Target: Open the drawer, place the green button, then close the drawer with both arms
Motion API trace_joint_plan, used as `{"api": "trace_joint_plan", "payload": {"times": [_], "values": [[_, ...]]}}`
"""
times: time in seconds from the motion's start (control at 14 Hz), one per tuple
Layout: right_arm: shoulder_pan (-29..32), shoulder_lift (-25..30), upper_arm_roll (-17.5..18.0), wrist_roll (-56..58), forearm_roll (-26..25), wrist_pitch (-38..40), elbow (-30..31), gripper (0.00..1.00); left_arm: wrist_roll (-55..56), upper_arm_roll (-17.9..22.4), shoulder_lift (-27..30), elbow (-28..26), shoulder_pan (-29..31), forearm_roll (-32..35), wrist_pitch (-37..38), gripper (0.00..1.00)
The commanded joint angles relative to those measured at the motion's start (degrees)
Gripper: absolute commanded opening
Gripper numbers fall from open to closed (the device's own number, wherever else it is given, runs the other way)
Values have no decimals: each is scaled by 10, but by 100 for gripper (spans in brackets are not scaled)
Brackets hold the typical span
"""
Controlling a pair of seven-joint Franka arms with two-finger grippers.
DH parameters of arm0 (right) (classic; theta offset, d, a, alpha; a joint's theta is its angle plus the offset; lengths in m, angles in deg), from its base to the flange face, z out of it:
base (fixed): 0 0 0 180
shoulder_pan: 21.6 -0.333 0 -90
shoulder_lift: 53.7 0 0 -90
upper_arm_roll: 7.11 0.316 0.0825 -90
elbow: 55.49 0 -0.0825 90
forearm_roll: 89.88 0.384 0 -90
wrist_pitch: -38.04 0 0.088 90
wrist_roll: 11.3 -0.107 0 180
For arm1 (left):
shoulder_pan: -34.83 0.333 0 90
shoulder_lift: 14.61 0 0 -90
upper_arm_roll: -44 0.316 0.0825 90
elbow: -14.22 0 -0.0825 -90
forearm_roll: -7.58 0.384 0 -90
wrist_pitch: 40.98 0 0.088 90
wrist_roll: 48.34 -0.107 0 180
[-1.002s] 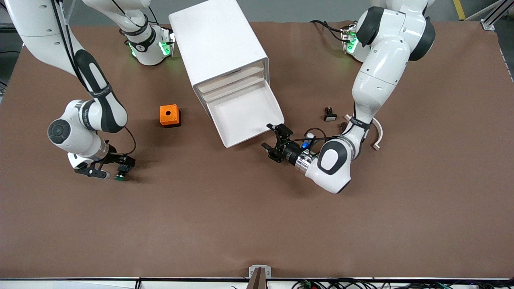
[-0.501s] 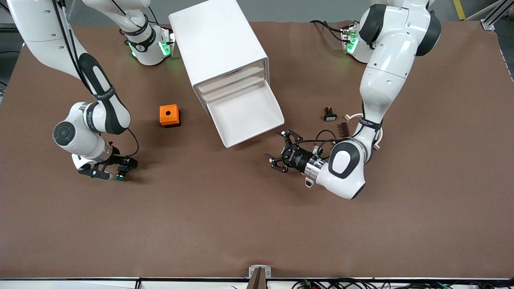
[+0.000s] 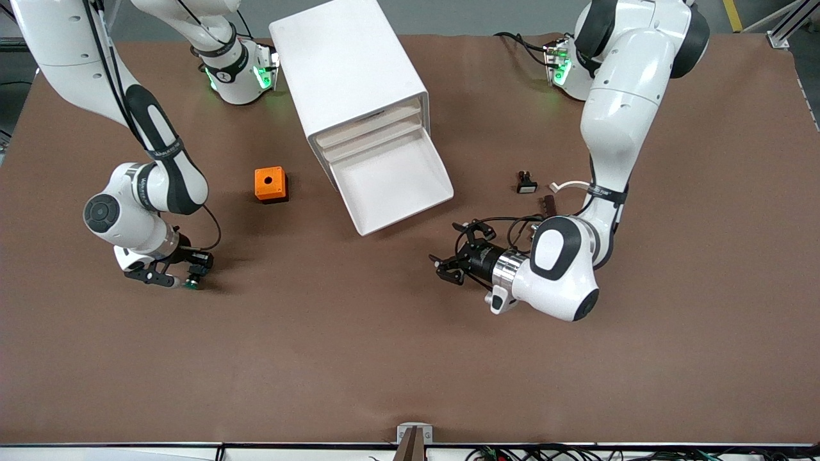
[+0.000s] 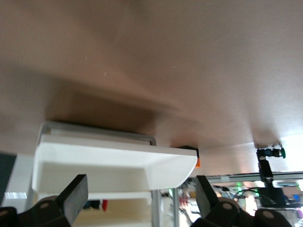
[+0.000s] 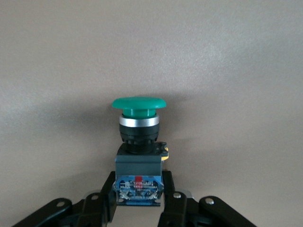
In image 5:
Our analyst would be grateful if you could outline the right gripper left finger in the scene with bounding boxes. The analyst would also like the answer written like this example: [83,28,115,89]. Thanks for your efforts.
[10,170,119,227]

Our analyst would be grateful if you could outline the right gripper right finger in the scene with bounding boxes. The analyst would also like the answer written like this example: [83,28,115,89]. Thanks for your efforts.
[158,170,258,227]

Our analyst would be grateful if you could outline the green push button switch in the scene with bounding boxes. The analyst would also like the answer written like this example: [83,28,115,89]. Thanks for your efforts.
[111,96,170,207]

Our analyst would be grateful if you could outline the brown table mat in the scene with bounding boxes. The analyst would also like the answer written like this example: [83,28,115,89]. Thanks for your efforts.
[0,0,303,227]

